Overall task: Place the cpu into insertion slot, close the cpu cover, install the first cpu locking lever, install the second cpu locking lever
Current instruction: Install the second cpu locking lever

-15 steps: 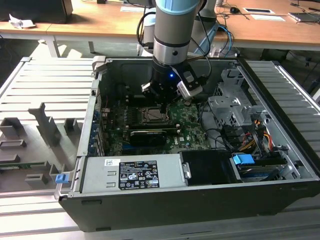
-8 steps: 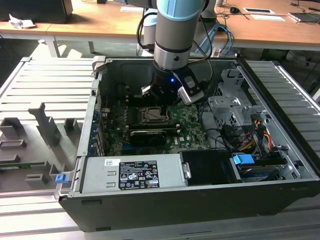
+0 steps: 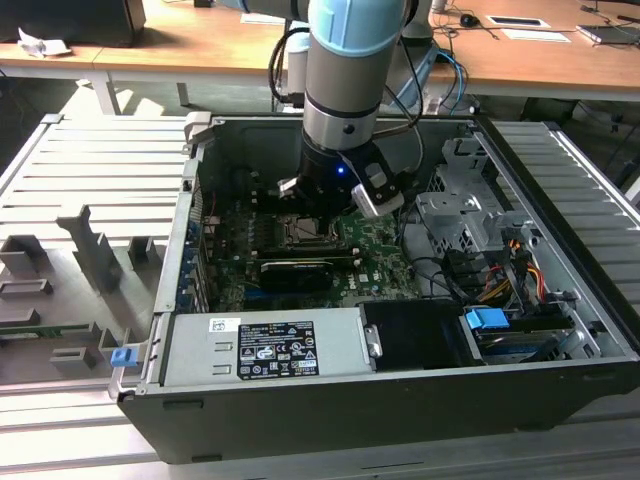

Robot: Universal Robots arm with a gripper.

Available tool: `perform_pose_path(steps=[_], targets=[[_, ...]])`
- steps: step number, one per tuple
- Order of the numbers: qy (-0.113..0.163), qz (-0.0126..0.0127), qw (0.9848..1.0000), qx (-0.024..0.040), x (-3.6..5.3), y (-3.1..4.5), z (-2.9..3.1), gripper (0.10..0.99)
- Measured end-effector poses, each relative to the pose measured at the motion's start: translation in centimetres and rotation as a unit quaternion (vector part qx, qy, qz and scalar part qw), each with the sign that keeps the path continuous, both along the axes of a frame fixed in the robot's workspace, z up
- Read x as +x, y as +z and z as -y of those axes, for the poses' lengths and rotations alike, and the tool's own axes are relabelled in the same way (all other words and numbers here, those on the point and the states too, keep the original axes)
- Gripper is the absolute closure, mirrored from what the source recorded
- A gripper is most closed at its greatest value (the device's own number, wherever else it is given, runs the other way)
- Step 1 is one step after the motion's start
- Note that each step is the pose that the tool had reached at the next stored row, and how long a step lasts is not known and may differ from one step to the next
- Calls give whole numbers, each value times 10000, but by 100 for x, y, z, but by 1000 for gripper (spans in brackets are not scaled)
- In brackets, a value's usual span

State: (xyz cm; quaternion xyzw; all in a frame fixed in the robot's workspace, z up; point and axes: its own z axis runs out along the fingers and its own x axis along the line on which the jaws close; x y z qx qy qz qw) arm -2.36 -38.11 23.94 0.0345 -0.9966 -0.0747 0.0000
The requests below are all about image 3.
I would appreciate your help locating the black computer mouse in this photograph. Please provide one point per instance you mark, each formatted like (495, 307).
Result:
(469, 20)

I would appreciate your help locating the silver power supply unit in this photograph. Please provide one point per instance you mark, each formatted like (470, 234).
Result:
(200, 350)

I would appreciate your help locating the grey metal disk bay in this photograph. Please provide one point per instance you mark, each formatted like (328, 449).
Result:
(450, 220)

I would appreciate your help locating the crumpled white paper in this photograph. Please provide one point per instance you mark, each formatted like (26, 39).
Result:
(42, 44)

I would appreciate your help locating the green RAM stick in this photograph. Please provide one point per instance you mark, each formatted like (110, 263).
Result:
(45, 330)

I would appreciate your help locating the black open PC case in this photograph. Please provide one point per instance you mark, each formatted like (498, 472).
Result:
(350, 425)

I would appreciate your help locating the grey parts rack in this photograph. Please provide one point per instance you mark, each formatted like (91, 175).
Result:
(90, 250)

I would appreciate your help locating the white paper sheet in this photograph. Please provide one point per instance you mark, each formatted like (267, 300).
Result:
(260, 18)
(535, 35)

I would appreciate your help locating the blue disk carrier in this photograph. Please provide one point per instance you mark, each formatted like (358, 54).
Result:
(485, 320)

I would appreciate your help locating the blue case latch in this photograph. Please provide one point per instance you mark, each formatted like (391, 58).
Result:
(122, 358)

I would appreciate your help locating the green motherboard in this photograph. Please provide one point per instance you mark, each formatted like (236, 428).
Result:
(380, 250)

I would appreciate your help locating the black RAM slot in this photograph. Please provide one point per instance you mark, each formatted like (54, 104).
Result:
(300, 260)
(300, 251)

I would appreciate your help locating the black graphics card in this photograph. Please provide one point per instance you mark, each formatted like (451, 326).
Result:
(295, 275)

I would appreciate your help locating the wooden desk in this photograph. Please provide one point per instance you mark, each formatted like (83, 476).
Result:
(200, 40)

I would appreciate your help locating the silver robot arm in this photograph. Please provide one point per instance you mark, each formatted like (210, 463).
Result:
(345, 75)

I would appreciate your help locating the CPU socket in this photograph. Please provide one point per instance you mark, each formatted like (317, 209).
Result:
(310, 244)

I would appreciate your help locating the black box on desk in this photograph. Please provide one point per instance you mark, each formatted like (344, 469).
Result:
(75, 20)

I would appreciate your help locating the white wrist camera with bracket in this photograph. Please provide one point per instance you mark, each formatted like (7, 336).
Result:
(372, 202)

